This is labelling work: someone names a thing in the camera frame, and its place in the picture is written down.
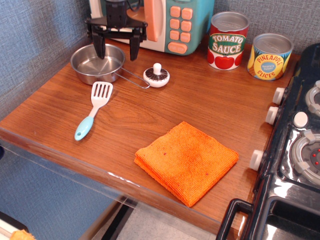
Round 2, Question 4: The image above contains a tomato sauce can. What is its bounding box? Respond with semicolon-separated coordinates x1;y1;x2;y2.
207;11;250;71

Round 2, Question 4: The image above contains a teal toy microwave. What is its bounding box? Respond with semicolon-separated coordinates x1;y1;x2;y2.
88;0;215;56

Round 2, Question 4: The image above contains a white stove knob front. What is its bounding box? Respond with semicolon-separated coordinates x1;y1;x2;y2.
249;149;264;171

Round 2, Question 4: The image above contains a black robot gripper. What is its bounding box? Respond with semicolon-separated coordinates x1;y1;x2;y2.
85;0;148;61

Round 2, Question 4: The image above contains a black toy stove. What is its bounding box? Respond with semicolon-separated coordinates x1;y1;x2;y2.
216;43;320;240

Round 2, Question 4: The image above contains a white stove knob middle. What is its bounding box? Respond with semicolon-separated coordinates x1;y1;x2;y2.
265;106;279;125

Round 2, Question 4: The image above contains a stainless steel pot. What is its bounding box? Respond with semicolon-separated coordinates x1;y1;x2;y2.
70;44;150;89

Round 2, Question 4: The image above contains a grey stove burner front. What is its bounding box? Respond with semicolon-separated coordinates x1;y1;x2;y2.
290;129;320;186

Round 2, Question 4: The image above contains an orange plate in microwave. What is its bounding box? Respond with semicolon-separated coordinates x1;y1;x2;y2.
126;6;146;24

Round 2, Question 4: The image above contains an orange folded cloth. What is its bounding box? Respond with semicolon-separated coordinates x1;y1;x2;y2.
134;121;239;207

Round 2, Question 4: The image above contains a white stove knob rear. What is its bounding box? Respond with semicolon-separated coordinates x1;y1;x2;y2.
272;87;286;105

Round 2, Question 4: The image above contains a grey stove burner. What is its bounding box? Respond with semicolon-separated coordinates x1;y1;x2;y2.
305;80;320;117
290;129;320;186

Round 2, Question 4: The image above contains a white toy mushroom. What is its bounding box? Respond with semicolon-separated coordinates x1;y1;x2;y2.
143;63;170;88

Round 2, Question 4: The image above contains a white round stove button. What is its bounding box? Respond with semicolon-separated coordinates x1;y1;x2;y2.
293;111;308;128

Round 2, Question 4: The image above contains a white spatula blue handle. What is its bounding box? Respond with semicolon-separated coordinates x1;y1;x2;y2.
74;81;113;141

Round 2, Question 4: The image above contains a grey stove burner rear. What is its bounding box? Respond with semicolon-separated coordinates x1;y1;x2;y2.
305;80;320;117

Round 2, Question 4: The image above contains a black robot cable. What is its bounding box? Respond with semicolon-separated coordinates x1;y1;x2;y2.
126;0;142;12

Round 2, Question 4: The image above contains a white stove knob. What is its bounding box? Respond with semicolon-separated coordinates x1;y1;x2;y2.
265;106;279;125
272;87;286;105
249;149;264;171

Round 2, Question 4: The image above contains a pineapple slices can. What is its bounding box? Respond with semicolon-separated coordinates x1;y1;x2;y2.
247;33;294;81

